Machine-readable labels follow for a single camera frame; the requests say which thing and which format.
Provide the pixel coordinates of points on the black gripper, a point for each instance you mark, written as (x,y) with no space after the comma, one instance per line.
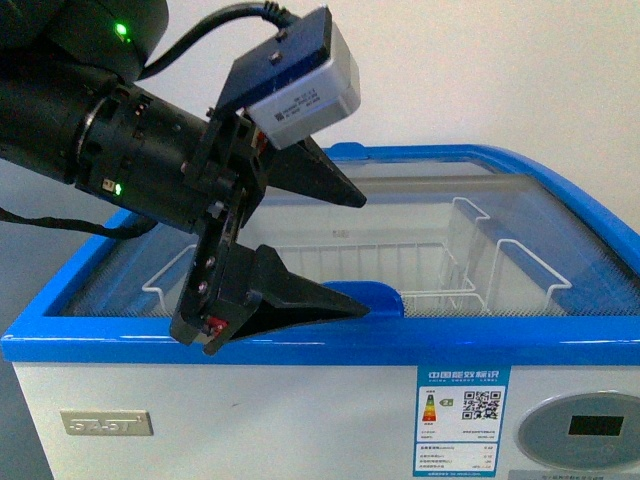
(232,292)

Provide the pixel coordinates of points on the sliding glass freezer lid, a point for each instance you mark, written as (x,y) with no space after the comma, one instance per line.
(523,210)

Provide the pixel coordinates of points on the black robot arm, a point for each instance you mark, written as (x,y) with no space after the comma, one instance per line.
(72,109)

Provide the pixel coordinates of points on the white blue chest freezer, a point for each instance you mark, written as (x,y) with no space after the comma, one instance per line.
(323,401)

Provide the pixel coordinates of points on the blue energy label sticker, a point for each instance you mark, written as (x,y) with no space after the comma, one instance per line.
(458,421)

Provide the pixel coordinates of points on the silver brand logo plate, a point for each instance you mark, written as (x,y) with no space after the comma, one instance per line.
(107,423)

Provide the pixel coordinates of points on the grey oval control panel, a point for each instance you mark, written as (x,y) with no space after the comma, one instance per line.
(596,431)

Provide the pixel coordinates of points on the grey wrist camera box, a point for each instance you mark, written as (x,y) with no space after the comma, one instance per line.
(296,83)

